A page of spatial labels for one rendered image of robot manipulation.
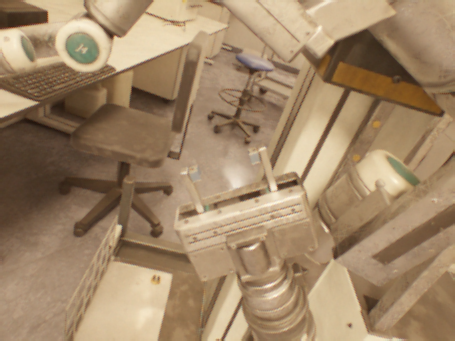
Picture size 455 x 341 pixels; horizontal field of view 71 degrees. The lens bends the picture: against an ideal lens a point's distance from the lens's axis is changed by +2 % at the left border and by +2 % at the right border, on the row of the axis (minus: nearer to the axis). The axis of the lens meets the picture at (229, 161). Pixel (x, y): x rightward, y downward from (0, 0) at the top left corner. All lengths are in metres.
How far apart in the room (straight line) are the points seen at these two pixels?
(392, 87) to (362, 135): 0.09
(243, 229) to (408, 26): 0.23
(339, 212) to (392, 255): 0.07
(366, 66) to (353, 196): 0.17
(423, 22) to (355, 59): 0.15
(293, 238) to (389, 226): 0.09
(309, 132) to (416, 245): 0.23
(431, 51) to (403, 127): 0.25
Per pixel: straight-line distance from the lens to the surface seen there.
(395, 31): 0.32
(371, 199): 0.39
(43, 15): 1.37
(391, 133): 0.56
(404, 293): 0.56
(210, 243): 0.34
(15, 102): 1.05
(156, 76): 3.03
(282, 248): 0.35
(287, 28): 0.28
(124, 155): 1.38
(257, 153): 0.30
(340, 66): 0.44
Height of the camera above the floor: 1.21
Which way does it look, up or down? 30 degrees down
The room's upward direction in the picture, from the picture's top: 19 degrees clockwise
